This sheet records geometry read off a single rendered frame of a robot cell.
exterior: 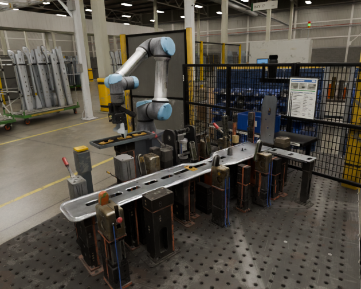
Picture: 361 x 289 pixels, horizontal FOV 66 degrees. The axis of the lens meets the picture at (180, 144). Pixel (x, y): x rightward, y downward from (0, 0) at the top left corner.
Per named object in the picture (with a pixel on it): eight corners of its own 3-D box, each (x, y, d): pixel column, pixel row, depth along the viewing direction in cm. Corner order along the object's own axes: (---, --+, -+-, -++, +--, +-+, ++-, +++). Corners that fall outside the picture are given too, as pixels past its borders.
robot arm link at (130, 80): (126, 75, 171) (112, 77, 163) (139, 75, 165) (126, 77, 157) (127, 88, 174) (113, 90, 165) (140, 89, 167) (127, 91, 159)
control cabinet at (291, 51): (246, 111, 857) (250, 25, 785) (251, 109, 901) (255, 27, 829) (302, 115, 777) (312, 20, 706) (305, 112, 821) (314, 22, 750)
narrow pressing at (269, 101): (273, 144, 198) (276, 96, 189) (259, 141, 207) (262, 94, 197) (273, 144, 199) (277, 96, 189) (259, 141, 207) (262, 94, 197)
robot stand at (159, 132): (130, 184, 211) (126, 133, 200) (146, 175, 228) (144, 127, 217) (152, 190, 201) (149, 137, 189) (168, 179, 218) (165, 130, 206)
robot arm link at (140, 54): (142, 35, 193) (99, 78, 169) (155, 34, 187) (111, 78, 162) (149, 50, 201) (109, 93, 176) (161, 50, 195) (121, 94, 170)
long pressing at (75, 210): (74, 227, 108) (74, 223, 108) (57, 206, 125) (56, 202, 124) (275, 149, 192) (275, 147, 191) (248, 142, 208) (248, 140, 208)
